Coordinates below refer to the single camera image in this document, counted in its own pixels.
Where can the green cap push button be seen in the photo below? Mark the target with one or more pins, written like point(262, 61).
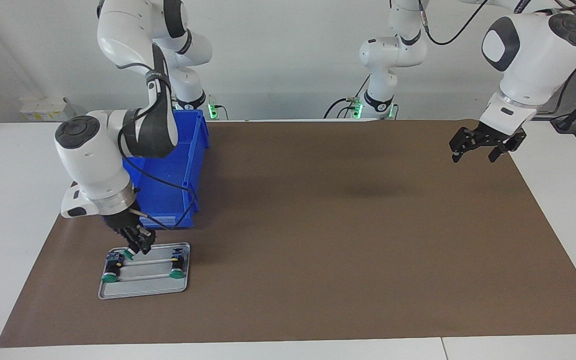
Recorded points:
point(112, 270)
point(128, 256)
point(178, 267)

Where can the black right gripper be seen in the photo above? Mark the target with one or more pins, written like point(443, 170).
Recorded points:
point(120, 222)

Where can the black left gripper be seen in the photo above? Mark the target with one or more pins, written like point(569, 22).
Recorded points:
point(495, 135)

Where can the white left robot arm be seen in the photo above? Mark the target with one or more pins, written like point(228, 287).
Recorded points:
point(538, 50)

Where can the grey metal tray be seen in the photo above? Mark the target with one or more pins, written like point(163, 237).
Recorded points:
point(143, 291)

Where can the blue plastic storage bin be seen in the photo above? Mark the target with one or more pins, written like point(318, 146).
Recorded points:
point(190, 150)

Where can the brown table mat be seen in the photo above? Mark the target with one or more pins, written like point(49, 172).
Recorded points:
point(318, 250)

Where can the thin metal rod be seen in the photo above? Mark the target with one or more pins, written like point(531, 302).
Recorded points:
point(160, 261)
point(143, 276)

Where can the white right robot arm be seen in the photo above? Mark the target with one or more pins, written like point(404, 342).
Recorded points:
point(93, 155)

